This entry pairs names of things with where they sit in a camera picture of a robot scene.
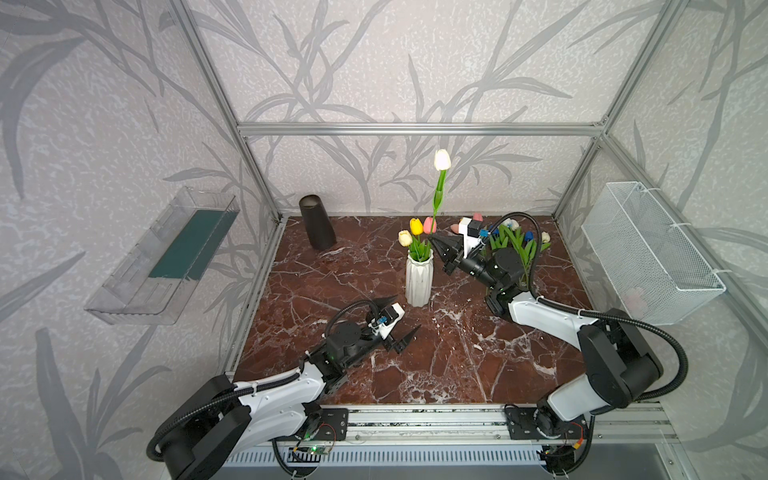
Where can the aluminium frame profile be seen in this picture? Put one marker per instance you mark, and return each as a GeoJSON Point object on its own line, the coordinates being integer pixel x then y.
{"type": "Point", "coordinates": [700, 208]}

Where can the clear plastic wall shelf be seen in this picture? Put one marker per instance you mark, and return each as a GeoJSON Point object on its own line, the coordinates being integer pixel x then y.
{"type": "Point", "coordinates": [157, 278]}

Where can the tulip bunch on table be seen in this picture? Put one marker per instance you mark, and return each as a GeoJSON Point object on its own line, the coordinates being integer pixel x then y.
{"type": "Point", "coordinates": [516, 240]}

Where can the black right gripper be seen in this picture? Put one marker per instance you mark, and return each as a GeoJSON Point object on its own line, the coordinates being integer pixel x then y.
{"type": "Point", "coordinates": [459, 259]}

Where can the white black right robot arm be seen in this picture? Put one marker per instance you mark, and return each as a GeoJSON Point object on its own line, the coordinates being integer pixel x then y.
{"type": "Point", "coordinates": [626, 360]}

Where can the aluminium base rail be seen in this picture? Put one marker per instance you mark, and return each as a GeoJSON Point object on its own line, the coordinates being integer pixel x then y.
{"type": "Point", "coordinates": [482, 424]}

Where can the white ribbed ceramic vase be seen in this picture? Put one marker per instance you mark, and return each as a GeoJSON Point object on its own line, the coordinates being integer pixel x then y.
{"type": "Point", "coordinates": [418, 282]}

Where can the cream white tulip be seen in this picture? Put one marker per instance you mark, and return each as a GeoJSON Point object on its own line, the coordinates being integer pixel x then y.
{"type": "Point", "coordinates": [405, 239]}

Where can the black cylindrical vase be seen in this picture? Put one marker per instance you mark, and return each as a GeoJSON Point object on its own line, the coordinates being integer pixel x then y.
{"type": "Point", "coordinates": [319, 229]}

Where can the pink tulip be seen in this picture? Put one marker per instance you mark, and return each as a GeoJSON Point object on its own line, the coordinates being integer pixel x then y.
{"type": "Point", "coordinates": [429, 225]}

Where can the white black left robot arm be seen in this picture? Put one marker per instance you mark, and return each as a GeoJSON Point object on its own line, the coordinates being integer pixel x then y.
{"type": "Point", "coordinates": [224, 417]}

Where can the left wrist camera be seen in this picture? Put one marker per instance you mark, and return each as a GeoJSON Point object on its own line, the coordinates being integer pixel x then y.
{"type": "Point", "coordinates": [384, 323]}

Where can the yellow tulip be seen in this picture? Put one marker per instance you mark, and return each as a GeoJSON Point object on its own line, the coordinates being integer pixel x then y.
{"type": "Point", "coordinates": [419, 249]}

